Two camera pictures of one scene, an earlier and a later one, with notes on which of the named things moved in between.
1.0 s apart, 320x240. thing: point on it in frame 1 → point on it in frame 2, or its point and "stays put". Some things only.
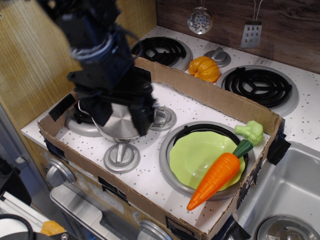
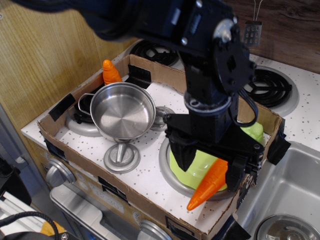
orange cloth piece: x=51 y=228 stays put
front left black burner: x=79 y=123 stays put
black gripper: x=131 y=85 → x=212 y=130
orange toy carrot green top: x=219 y=173 stays put
